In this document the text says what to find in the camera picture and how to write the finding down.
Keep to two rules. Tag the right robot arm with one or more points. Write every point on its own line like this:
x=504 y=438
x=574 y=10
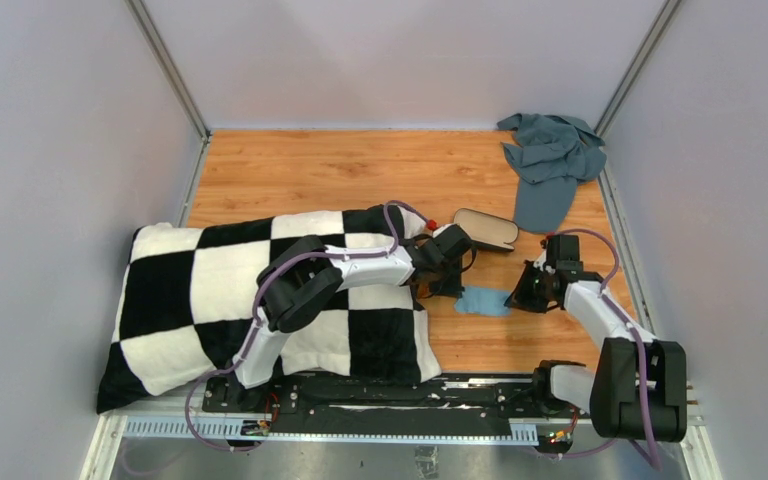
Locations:
x=638 y=390

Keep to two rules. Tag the orange sunglasses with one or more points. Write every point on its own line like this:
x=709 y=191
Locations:
x=421 y=289

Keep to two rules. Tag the grey-blue crumpled cloth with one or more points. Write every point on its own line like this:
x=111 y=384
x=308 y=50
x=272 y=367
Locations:
x=552 y=155

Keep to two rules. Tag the black glasses case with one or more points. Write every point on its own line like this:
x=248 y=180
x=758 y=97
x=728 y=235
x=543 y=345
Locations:
x=488 y=232

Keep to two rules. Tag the small blue cleaning cloth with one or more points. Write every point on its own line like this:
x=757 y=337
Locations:
x=483 y=301

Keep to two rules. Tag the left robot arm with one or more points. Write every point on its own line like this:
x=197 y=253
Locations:
x=295 y=288

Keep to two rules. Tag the black white checkered pillow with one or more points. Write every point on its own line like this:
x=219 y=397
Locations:
x=186 y=306

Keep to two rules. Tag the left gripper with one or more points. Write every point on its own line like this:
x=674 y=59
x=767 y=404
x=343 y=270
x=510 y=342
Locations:
x=452 y=288

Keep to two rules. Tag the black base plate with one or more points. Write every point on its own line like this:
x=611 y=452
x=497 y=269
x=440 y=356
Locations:
x=453 y=405

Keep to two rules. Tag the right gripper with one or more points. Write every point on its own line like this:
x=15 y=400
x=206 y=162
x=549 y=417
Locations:
x=521 y=299

